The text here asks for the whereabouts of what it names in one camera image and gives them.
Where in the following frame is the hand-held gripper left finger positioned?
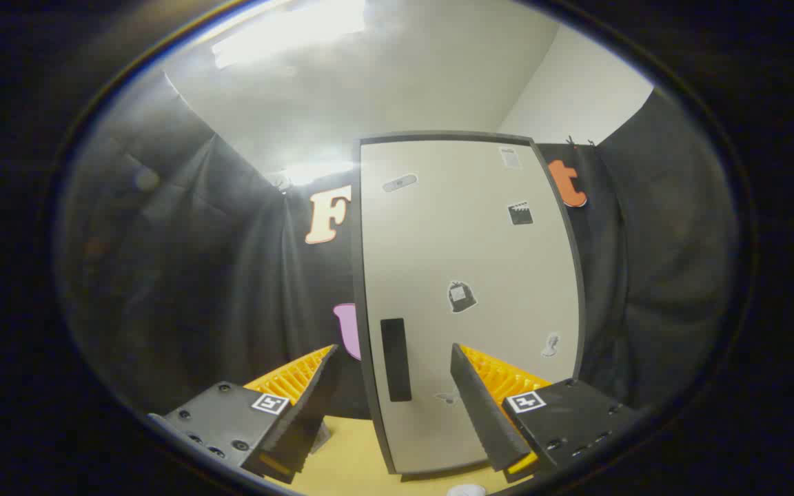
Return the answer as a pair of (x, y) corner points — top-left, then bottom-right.
(147, 343), (340, 484)

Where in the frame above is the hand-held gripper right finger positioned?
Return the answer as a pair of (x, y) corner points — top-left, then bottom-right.
(450, 342), (647, 484)

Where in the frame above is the white shoe cabinet door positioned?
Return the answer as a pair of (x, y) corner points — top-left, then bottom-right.
(360, 140), (580, 475)

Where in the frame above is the black backdrop cloth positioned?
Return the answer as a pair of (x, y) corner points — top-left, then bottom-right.
(59, 69), (742, 421)

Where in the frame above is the black door handle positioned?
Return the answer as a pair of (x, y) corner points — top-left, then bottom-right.
(380, 318), (413, 402)

